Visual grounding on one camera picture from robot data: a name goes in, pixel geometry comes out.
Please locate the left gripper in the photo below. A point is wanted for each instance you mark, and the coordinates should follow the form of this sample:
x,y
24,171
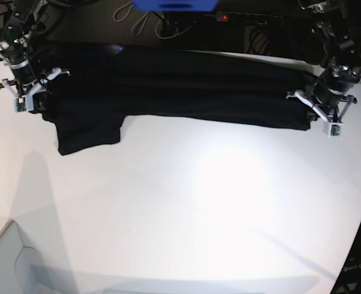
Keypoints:
x,y
326,111

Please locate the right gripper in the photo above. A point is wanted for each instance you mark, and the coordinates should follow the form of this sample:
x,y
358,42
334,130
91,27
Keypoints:
x,y
18,90

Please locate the black t-shirt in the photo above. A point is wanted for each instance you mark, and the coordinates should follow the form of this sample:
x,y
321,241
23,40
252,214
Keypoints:
x,y
106,83

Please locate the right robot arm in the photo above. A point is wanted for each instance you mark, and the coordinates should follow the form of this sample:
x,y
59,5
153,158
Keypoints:
x,y
15,38

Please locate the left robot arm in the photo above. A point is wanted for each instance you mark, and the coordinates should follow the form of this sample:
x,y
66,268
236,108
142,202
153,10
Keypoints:
x,y
327,96

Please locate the black power strip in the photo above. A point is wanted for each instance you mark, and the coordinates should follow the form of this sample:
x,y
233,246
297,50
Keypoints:
x,y
239,19

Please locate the blue box overhead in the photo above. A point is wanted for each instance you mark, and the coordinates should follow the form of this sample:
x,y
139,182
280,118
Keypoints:
x,y
176,5

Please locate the white bin bottom left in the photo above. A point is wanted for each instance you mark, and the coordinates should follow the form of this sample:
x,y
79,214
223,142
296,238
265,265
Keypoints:
x,y
24,270

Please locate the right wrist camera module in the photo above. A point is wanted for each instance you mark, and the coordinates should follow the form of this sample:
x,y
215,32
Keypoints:
x,y
24,103

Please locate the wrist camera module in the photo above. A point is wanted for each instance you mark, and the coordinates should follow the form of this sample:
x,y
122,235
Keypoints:
x,y
24,103
332,129

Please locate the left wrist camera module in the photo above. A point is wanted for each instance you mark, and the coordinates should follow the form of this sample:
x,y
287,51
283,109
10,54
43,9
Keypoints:
x,y
332,129

